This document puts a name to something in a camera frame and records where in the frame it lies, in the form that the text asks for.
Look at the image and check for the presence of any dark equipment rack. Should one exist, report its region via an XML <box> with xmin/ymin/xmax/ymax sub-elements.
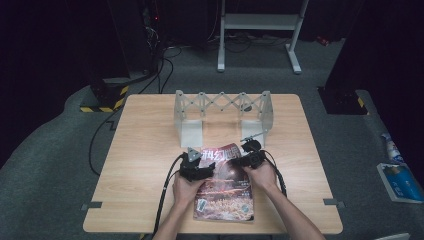
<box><xmin>108</xmin><ymin>0</ymin><xmax>165</xmax><ymax>76</ymax></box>

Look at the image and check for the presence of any white metal stand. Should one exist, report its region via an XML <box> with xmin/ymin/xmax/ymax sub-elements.
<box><xmin>217</xmin><ymin>0</ymin><xmax>310</xmax><ymax>75</ymax></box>

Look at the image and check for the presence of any person's left hand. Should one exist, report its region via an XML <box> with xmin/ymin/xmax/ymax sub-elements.
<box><xmin>171</xmin><ymin>171</ymin><xmax>205</xmax><ymax>208</ymax></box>

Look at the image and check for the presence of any red glossy magazine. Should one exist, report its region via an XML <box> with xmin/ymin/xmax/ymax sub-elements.
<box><xmin>192</xmin><ymin>143</ymin><xmax>255</xmax><ymax>223</ymax></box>

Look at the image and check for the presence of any left hand-held gripper black cable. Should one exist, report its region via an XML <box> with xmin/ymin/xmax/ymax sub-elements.
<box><xmin>151</xmin><ymin>153</ymin><xmax>186</xmax><ymax>239</ymax></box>

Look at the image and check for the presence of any white flat object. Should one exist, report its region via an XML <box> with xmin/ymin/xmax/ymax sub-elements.
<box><xmin>373</xmin><ymin>232</ymin><xmax>412</xmax><ymax>240</ymax></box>

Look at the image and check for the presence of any black cable bundle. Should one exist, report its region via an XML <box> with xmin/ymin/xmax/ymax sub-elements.
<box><xmin>206</xmin><ymin>31</ymin><xmax>292</xmax><ymax>55</ymax></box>

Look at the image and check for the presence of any blue white box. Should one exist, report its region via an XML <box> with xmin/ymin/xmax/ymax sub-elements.
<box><xmin>376</xmin><ymin>162</ymin><xmax>424</xmax><ymax>205</ymax></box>

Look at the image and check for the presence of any grey tape strip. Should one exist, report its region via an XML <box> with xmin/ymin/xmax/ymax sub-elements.
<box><xmin>322</xmin><ymin>198</ymin><xmax>346</xmax><ymax>210</ymax></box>
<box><xmin>80</xmin><ymin>201</ymin><xmax>104</xmax><ymax>212</ymax></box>

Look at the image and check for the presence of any white blue bottle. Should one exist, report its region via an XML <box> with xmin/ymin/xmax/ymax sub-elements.
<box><xmin>380</xmin><ymin>132</ymin><xmax>406</xmax><ymax>164</ymax></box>

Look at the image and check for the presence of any black yellow striped stand base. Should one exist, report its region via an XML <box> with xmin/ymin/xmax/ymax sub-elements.
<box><xmin>79</xmin><ymin>77</ymin><xmax>130</xmax><ymax>114</ymax></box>
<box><xmin>317</xmin><ymin>86</ymin><xmax>370</xmax><ymax>116</ymax></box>

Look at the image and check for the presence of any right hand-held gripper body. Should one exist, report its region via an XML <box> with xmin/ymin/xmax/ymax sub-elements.
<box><xmin>239</xmin><ymin>130</ymin><xmax>268</xmax><ymax>170</ymax></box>

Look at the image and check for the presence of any small red object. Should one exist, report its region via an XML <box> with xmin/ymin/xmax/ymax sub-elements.
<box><xmin>315</xmin><ymin>35</ymin><xmax>332</xmax><ymax>47</ymax></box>

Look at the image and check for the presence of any person's right hand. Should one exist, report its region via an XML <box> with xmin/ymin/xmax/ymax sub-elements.
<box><xmin>242</xmin><ymin>161</ymin><xmax>280</xmax><ymax>194</ymax></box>

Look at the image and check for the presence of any grey expandable book rack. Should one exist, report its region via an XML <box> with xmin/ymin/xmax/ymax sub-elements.
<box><xmin>173</xmin><ymin>89</ymin><xmax>275</xmax><ymax>149</ymax></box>

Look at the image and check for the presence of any black floor cable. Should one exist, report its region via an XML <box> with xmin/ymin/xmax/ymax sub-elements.
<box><xmin>87</xmin><ymin>56</ymin><xmax>175</xmax><ymax>177</ymax></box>

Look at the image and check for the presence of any hand-held gripper black cable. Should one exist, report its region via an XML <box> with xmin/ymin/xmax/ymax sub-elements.
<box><xmin>261</xmin><ymin>149</ymin><xmax>288</xmax><ymax>198</ymax></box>
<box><xmin>151</xmin><ymin>153</ymin><xmax>186</xmax><ymax>239</ymax></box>

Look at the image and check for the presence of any right hand-held gripper black cable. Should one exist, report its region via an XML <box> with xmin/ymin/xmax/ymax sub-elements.
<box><xmin>261</xmin><ymin>149</ymin><xmax>288</xmax><ymax>198</ymax></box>

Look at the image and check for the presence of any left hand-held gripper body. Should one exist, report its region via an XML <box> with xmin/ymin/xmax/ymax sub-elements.
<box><xmin>178</xmin><ymin>146</ymin><xmax>212</xmax><ymax>183</ymax></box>

